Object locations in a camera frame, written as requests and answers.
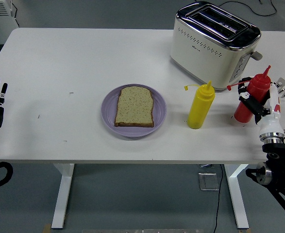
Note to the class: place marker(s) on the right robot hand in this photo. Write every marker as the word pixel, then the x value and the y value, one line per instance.
pixel 271 121

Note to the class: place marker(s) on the red squeeze bottle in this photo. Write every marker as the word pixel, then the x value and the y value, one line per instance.
pixel 258 89

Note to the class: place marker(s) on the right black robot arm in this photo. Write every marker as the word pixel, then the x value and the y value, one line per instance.
pixel 283 150

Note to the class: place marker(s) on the bread slice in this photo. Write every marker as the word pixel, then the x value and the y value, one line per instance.
pixel 135 106

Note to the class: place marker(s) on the yellow squeeze bottle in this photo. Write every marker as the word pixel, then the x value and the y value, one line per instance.
pixel 200 109

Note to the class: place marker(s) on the white table leg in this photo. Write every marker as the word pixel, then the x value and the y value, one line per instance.
pixel 237 194
pixel 62 194

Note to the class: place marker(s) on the clear plastic box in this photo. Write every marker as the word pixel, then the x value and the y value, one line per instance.
pixel 208 181

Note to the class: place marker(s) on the white heater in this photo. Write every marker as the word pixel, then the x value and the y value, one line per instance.
pixel 1 19

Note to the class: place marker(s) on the cream and chrome toaster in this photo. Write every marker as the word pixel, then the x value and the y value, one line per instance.
pixel 200 53

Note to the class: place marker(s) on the purple plate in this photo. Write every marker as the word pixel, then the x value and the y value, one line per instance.
pixel 108 114

